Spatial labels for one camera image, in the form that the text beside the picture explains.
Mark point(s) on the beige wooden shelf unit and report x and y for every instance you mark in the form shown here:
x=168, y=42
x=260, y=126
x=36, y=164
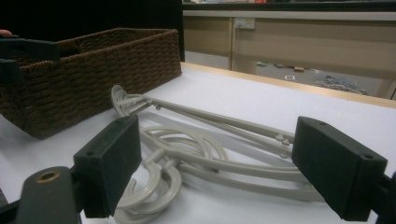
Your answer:
x=311, y=46

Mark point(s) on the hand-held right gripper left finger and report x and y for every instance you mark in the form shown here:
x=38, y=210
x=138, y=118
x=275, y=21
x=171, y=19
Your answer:
x=106, y=168

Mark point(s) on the small white floor item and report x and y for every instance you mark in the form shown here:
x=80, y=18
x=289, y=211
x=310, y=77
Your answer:
x=289, y=77

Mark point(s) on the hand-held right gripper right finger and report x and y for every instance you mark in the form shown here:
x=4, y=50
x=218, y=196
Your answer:
x=339, y=174

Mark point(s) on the white wall socket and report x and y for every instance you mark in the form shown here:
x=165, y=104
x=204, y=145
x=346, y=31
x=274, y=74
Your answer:
x=244, y=23

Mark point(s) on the brown woven basket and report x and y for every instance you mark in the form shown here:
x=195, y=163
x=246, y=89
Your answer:
x=93, y=84

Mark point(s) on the white table cover sheet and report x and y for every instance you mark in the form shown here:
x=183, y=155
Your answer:
x=249, y=99

